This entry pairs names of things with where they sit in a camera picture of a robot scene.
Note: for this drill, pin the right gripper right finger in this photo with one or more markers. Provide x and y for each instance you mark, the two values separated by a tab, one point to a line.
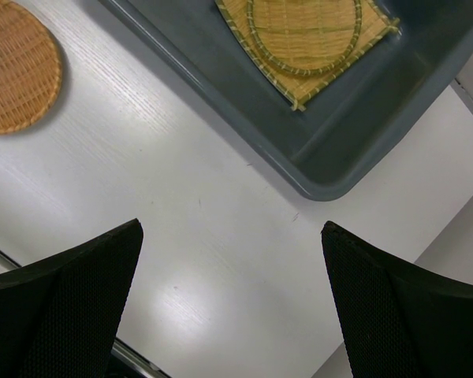
397	319

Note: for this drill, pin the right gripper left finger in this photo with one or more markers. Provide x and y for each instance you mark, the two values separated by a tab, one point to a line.
59	316

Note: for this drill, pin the round orange woven plate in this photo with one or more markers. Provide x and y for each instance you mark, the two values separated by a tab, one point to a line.
31	69

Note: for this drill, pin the square bamboo mat tray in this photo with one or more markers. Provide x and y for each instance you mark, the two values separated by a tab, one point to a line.
301	89

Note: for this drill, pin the round green-rimmed bamboo plate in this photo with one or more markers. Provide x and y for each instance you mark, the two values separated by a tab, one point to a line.
305	38

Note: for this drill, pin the grey plastic bin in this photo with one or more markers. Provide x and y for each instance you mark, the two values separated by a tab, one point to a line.
345	130

